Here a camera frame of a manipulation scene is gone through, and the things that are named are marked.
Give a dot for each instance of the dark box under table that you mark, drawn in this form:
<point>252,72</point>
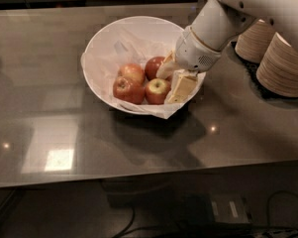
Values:
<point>212,209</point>

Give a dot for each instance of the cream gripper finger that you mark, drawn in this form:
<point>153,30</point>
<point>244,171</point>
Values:
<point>168,66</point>
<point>182,85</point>

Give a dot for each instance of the rear stack paper plates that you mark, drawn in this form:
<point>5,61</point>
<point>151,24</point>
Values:
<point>253,43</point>

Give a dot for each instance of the white bowl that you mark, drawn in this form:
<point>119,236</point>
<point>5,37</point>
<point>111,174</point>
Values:
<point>141,22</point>

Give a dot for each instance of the white paper liner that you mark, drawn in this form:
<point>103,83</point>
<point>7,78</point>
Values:
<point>109,49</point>

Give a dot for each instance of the red yellow apple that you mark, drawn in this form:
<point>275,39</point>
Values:
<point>156,91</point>

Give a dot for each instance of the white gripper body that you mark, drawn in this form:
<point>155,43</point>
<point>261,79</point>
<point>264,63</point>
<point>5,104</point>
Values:
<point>193,54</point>

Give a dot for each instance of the stack paper plates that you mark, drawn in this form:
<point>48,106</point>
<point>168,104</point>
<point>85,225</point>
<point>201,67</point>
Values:
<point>278,70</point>
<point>253,43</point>

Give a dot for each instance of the front stack paper plates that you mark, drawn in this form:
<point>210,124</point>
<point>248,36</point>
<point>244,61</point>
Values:
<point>278,70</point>

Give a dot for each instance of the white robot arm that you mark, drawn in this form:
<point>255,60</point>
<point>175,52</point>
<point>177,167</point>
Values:
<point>219,21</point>

